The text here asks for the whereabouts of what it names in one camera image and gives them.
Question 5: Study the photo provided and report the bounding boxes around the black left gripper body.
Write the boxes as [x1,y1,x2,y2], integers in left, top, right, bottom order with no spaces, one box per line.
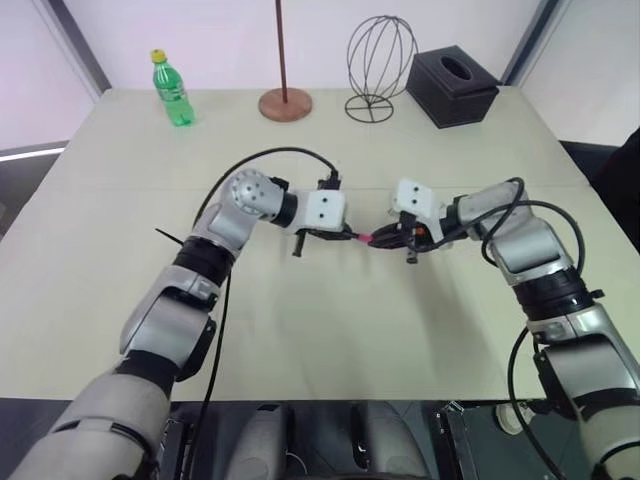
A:
[291,225,352,259]

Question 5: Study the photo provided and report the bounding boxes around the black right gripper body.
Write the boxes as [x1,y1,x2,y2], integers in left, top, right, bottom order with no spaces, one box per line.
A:
[397,211,427,266]

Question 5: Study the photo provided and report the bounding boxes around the green plastic bottle yellow cap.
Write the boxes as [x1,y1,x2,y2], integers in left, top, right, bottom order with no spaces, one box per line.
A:
[150,48,197,129]

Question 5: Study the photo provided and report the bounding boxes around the wooden pole stand round base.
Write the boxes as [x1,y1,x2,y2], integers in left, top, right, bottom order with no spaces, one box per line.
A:
[257,0,314,123]

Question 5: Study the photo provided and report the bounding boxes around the black tissue box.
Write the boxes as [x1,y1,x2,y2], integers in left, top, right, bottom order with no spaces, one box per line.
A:
[405,44,502,130]

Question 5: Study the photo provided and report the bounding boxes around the grey rounded robot body shape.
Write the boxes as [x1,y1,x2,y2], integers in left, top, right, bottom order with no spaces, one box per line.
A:
[230,401,297,480]

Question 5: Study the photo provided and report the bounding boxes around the small white round object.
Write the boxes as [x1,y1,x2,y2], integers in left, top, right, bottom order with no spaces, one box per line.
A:
[493,402,522,435]

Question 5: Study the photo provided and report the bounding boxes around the dark object beside table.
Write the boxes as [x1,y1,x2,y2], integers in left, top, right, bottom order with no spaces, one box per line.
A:
[588,128,640,201]

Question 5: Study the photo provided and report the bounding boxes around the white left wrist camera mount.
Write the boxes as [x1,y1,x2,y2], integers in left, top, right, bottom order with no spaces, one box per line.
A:
[305,189,349,233]

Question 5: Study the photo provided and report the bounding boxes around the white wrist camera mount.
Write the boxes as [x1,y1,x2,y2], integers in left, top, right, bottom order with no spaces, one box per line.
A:
[390,176,447,242]
[305,189,349,233]

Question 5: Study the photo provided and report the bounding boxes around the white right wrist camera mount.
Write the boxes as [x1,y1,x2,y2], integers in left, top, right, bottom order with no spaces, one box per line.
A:
[390,176,447,242]

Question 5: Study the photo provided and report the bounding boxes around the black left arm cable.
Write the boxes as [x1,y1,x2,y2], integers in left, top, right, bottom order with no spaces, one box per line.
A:
[187,146,344,480]

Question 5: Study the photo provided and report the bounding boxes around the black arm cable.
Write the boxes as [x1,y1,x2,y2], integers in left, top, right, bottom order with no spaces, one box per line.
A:
[187,146,344,480]
[413,175,604,480]

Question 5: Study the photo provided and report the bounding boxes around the black cable tie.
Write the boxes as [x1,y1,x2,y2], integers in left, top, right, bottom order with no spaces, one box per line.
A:
[153,227,187,250]

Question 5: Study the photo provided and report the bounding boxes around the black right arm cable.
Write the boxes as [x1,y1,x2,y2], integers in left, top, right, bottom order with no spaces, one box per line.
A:
[413,175,604,480]

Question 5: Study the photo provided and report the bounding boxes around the black wire head stand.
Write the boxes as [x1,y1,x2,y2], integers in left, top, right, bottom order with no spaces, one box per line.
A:
[343,15,420,125]

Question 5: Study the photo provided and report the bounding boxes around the dark window frame post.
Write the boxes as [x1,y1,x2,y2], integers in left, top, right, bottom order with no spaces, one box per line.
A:
[502,0,574,87]
[37,0,112,104]

